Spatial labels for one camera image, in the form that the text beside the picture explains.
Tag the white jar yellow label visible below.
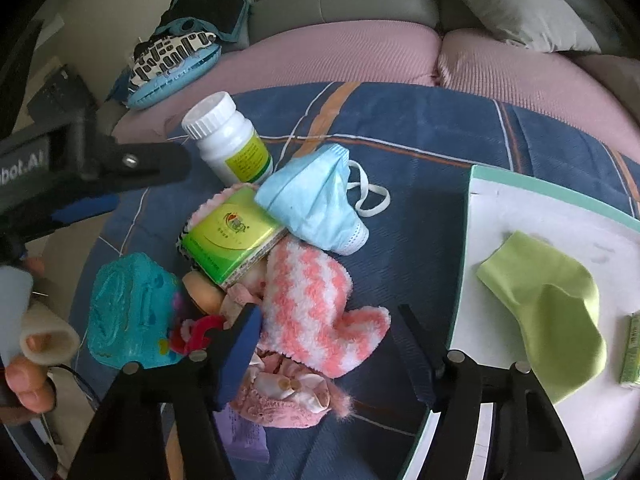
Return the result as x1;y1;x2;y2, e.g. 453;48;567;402
181;91;273;187

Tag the blue cushion black white pattern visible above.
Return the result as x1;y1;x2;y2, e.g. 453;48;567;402
107;17;223;111

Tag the white tray teal rim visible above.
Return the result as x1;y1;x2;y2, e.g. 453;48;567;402
400;164;640;480

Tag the teal wet wipes pack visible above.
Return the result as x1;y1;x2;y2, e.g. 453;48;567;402
87;252;186;368

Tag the black cloth teal trim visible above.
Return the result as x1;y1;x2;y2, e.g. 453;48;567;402
160;0;253;43

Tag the leopard print scrunchie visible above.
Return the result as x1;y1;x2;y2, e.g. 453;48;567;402
175;222;193;261

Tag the blue striped blanket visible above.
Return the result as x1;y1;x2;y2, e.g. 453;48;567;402
67;81;640;480

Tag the purple packet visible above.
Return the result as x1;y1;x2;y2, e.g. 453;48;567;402
212;402;271;465

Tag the small green tissue pack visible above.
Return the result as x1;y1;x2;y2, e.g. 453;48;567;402
616;311;640;390

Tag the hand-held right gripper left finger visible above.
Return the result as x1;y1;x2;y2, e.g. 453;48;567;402
67;304;264;480

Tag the green cloth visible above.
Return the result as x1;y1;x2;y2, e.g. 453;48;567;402
476;231;607;403

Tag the red hair bow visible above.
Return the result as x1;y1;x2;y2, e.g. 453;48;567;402
167;312;226;358

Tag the blue face mask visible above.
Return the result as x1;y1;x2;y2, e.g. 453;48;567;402
254;143;392;255

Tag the light grey pillow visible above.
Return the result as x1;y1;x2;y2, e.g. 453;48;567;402
430;0;602;54

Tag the large green tissue pack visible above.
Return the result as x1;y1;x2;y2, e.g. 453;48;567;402
180;187;290;291

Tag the grey sofa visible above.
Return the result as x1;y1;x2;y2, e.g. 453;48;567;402
200;0;640;56

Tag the person's left hand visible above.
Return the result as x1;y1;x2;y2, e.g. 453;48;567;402
0;256;82;427

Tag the pink sofa cover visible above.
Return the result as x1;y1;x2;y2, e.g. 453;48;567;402
111;19;640;186

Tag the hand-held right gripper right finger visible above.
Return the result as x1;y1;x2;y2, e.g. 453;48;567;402
397;304;586;480

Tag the pink white fuzzy sock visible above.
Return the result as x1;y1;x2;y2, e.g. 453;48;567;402
186;184;251;231
252;237;392;378

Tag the pink lace scrunchie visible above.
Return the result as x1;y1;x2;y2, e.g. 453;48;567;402
220;280;358;428

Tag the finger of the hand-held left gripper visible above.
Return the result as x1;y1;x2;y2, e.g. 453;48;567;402
97;137;192;196
30;192;121;242

